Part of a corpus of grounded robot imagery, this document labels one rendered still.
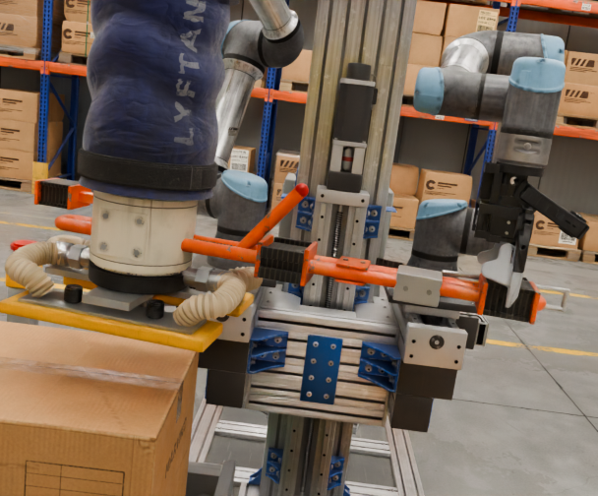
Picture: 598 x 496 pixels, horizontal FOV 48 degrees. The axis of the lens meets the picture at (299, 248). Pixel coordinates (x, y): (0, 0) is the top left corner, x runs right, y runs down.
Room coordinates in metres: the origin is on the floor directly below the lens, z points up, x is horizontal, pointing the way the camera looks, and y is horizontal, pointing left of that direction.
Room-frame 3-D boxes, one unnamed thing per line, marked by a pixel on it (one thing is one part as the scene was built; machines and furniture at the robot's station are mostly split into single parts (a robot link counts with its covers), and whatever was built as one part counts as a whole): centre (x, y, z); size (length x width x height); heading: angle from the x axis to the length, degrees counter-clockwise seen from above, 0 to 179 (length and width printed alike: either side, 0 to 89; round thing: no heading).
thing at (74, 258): (1.11, 0.26, 1.14); 0.34 x 0.25 x 0.06; 80
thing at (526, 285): (1.00, -0.33, 1.20); 0.08 x 0.07 x 0.05; 80
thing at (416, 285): (1.03, -0.19, 1.20); 0.07 x 0.07 x 0.04; 80
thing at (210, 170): (1.12, 0.26, 1.32); 0.23 x 0.23 x 0.04
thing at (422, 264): (1.66, -0.34, 1.09); 0.15 x 0.15 x 0.10
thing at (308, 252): (1.07, 0.02, 1.20); 0.10 x 0.08 x 0.06; 170
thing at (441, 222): (1.66, -0.35, 1.20); 0.13 x 0.12 x 0.14; 76
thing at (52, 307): (1.02, 0.28, 1.10); 0.34 x 0.10 x 0.05; 80
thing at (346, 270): (1.20, 0.05, 1.20); 0.93 x 0.30 x 0.04; 80
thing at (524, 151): (1.02, -0.31, 1.42); 0.08 x 0.08 x 0.05
